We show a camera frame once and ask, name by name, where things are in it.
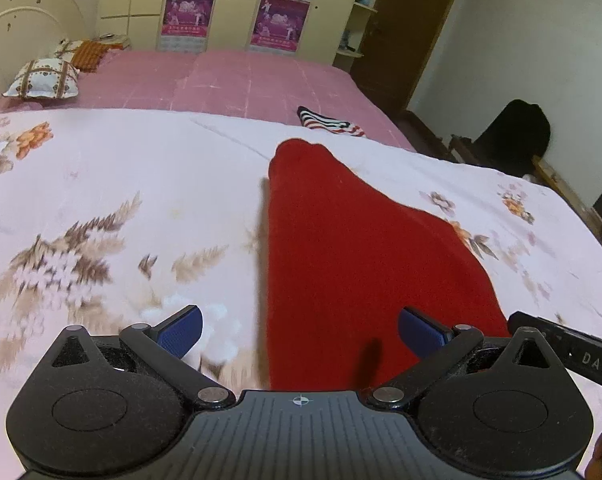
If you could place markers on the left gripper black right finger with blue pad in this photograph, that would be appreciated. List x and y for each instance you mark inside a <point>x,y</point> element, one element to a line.
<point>484,407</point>

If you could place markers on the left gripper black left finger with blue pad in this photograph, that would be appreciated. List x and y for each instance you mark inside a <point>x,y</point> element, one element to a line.
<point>98,406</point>

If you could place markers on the red embellished knit sweater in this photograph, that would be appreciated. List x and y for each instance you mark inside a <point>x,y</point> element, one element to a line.
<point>344,261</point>

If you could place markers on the white floral bed sheet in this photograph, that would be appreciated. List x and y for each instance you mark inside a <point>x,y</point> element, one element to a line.
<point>112,217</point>

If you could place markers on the black backpack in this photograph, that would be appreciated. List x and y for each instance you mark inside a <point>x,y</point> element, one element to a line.
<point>519,133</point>

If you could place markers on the white brown patterned pillow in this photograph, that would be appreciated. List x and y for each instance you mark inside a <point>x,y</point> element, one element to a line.
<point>44,78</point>

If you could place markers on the black white striped cloth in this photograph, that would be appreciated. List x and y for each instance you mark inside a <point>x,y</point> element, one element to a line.
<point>315,121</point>

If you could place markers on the orange brown patterned pillow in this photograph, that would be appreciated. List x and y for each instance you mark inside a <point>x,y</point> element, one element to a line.
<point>85,55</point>

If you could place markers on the pink checked bed cover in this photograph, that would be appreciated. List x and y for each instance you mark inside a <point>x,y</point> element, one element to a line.
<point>230,83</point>

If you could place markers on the lower left purple poster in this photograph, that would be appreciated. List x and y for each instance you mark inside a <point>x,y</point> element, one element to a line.
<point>185,26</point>

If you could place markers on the cream rounded headboard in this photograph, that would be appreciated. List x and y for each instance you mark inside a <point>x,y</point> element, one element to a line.
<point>33,29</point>

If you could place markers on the brown wooden door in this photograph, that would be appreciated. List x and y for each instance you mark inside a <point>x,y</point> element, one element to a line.
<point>396,47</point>

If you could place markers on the cream wardrobe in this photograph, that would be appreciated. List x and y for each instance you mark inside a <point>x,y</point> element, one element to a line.
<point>322,31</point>

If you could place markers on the lower right purple poster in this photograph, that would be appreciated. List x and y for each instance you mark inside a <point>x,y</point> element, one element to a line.
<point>278,26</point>

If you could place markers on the cream corner shelf unit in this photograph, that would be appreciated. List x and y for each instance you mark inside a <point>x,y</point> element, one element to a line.
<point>350,45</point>

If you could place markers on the wooden bed frame rail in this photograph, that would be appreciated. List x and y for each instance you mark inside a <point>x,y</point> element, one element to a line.
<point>463,149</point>

